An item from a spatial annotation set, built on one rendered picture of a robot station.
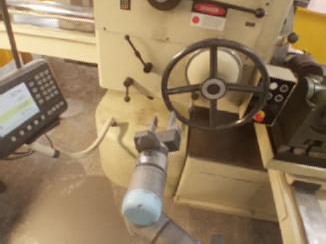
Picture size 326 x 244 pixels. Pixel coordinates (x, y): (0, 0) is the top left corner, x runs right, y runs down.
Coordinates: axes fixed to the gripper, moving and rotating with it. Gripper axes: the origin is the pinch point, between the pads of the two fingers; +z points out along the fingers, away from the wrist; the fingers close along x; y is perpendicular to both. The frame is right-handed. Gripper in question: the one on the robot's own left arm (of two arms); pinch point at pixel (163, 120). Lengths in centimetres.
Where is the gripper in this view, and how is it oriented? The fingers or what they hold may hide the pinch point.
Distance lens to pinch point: 73.0
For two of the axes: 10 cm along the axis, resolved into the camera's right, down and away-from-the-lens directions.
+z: 1.6, -6.3, 7.6
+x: 9.1, -2.1, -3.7
